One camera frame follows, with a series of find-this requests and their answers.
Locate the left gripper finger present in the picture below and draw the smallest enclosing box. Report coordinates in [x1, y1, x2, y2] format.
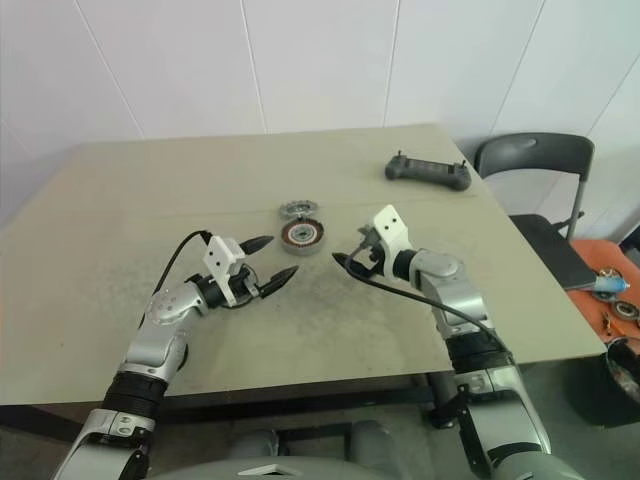
[257, 265, 300, 301]
[238, 235, 275, 255]

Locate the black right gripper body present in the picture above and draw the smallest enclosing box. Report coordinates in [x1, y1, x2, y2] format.
[357, 227, 396, 279]

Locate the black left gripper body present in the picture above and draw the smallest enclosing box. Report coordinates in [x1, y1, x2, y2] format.
[227, 264, 264, 305]

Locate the gray motor stator housing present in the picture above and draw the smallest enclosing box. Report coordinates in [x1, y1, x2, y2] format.
[278, 219, 326, 257]

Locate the gray toothed motor cover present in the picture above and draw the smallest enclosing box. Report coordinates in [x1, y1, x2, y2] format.
[278, 199, 317, 221]

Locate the dark gray remote controller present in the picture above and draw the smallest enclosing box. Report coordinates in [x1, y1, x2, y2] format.
[383, 151, 474, 192]

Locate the gray rounded shape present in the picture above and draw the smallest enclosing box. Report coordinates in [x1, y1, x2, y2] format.
[349, 418, 401, 459]
[232, 428, 281, 459]

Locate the black folding chair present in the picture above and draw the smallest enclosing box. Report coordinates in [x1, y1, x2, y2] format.
[472, 132, 599, 291]

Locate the gray robot chest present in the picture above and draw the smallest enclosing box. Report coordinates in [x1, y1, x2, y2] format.
[162, 446, 481, 480]

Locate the orange box with parts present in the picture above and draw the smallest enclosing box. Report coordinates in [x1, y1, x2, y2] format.
[564, 238, 640, 361]

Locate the blue cylindrical part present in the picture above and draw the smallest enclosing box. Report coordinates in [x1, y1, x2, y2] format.
[593, 277, 629, 296]

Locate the black bucket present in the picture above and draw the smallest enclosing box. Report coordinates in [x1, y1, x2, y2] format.
[569, 337, 640, 429]

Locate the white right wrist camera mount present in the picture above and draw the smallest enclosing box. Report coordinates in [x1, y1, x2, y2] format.
[373, 203, 414, 276]

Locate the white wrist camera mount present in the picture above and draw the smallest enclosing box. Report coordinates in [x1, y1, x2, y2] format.
[202, 235, 247, 307]
[373, 203, 414, 276]

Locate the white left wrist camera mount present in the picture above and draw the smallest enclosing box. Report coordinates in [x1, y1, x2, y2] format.
[202, 235, 247, 307]

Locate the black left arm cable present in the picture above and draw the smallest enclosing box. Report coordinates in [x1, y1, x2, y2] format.
[152, 229, 214, 301]

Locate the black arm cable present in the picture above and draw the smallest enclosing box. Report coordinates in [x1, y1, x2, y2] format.
[152, 229, 214, 301]
[347, 247, 516, 361]

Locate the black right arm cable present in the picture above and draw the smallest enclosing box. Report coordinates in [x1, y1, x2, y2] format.
[347, 247, 516, 361]

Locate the black table frame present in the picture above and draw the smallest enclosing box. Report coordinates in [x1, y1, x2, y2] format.
[0, 367, 469, 431]

